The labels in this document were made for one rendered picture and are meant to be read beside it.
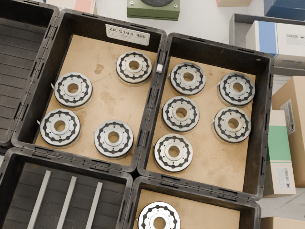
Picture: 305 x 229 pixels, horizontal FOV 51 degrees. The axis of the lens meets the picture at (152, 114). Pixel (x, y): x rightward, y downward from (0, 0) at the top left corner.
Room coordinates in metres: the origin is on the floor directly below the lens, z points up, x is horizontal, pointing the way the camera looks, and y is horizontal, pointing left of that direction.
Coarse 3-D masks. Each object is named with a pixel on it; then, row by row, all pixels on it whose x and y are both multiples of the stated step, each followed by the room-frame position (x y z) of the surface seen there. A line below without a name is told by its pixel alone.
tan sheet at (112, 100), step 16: (80, 48) 0.47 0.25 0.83; (96, 48) 0.48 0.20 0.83; (112, 48) 0.49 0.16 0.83; (128, 48) 0.50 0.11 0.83; (64, 64) 0.41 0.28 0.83; (80, 64) 0.42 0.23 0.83; (96, 64) 0.43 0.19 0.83; (112, 64) 0.44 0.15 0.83; (96, 80) 0.38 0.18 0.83; (112, 80) 0.39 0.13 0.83; (96, 96) 0.33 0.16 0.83; (112, 96) 0.34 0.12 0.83; (128, 96) 0.35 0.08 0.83; (144, 96) 0.36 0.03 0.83; (48, 112) 0.26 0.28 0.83; (80, 112) 0.27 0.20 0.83; (96, 112) 0.28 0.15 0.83; (112, 112) 0.29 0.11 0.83; (128, 112) 0.30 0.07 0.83; (96, 128) 0.24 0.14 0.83; (48, 144) 0.17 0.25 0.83; (80, 144) 0.19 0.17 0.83; (112, 160) 0.16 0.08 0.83; (128, 160) 0.17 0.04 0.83
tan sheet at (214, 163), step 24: (168, 72) 0.45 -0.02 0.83; (216, 72) 0.48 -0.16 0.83; (240, 72) 0.50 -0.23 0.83; (168, 96) 0.38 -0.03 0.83; (216, 96) 0.41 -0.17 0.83; (192, 144) 0.25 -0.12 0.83; (216, 144) 0.26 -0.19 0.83; (240, 144) 0.28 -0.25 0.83; (192, 168) 0.19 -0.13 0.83; (216, 168) 0.20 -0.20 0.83; (240, 168) 0.21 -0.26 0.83
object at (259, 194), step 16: (224, 48) 0.51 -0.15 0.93; (240, 48) 0.51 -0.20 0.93; (272, 64) 0.49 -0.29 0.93; (160, 80) 0.37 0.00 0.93; (272, 80) 0.44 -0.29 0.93; (144, 144) 0.20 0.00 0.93; (144, 160) 0.16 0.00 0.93; (160, 176) 0.13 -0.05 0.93; (224, 192) 0.12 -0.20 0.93; (240, 192) 0.13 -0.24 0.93; (256, 192) 0.14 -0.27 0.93
